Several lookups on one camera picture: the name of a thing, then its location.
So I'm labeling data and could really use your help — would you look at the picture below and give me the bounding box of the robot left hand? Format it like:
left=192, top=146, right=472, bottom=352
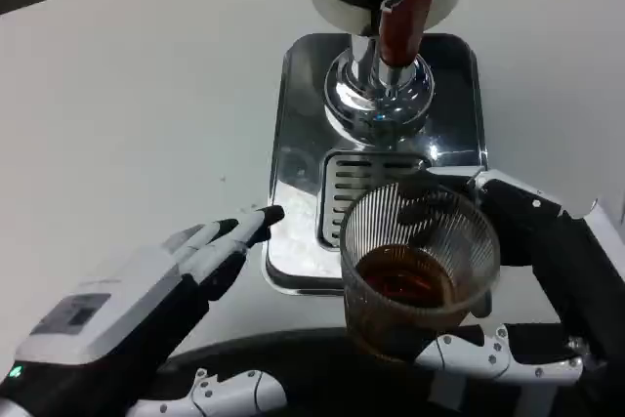
left=0, top=204, right=288, bottom=417

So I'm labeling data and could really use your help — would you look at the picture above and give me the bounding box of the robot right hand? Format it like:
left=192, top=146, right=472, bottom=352
left=397, top=166, right=625, bottom=417

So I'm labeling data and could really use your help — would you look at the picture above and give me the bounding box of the clear ribbed glass cup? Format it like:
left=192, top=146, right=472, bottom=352
left=339, top=181, right=502, bottom=364

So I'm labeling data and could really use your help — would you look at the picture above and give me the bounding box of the steel drip tray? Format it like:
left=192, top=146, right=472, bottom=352
left=265, top=32, right=489, bottom=297

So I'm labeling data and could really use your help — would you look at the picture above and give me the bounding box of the slotted steel drain grid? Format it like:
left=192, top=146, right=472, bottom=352
left=316, top=149, right=435, bottom=252

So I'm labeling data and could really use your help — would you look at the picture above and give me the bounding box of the red-brown tap handle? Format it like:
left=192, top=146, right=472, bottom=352
left=378, top=0, right=438, bottom=67

